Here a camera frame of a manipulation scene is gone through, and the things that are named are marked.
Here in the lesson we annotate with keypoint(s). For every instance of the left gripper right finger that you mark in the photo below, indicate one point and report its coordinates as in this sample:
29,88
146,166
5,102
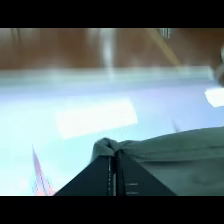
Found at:
140,181

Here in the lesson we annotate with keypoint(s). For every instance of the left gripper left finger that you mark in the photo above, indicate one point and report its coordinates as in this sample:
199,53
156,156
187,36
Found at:
93,180

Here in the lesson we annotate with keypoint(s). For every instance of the grey-green shirt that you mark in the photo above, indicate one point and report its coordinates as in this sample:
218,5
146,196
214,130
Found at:
176,160

